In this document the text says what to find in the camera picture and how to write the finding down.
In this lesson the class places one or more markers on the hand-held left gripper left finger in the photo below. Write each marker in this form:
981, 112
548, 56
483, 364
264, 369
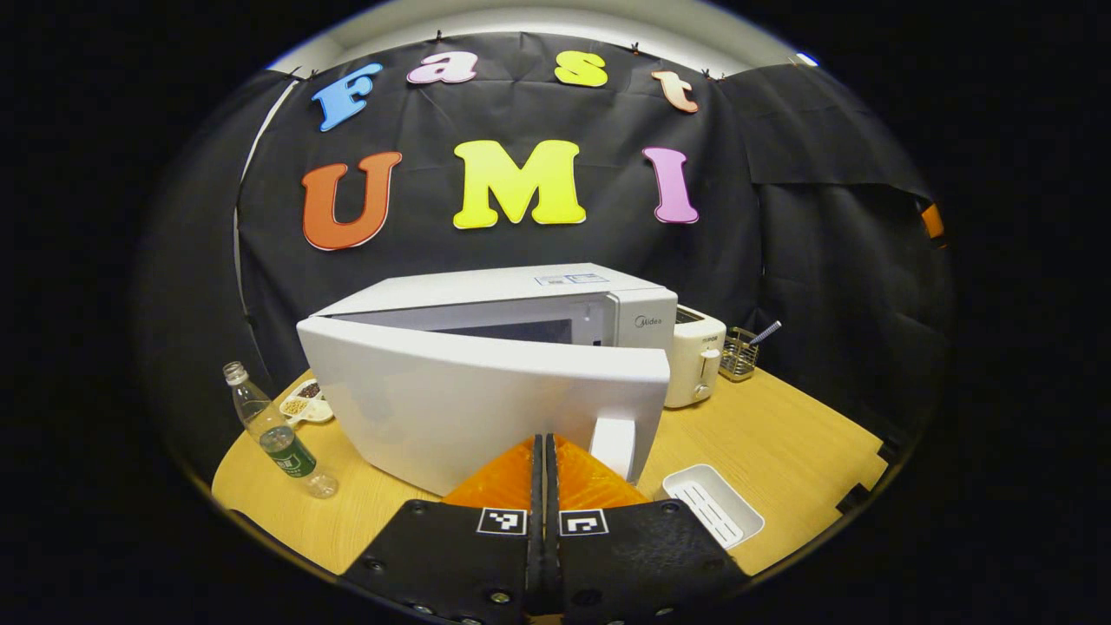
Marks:
469, 555

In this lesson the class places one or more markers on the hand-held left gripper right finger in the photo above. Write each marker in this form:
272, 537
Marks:
634, 555

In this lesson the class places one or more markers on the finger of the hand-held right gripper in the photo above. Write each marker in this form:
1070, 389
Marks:
933, 221

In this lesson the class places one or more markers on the white microwave oven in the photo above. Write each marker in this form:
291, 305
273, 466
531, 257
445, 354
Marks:
451, 408

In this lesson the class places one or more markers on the white rectangular tray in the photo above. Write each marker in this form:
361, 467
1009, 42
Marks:
712, 508

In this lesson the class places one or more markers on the metal spoon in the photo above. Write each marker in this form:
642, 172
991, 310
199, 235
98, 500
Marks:
765, 332

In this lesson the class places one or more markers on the ceiling light panel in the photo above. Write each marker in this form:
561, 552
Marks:
807, 59

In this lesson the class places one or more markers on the white toaster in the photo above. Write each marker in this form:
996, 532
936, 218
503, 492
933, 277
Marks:
694, 356

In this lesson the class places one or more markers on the clear plastic water bottle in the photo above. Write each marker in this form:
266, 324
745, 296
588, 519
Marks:
282, 443

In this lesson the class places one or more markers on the white divided snack plate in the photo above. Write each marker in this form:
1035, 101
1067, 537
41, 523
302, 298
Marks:
304, 406

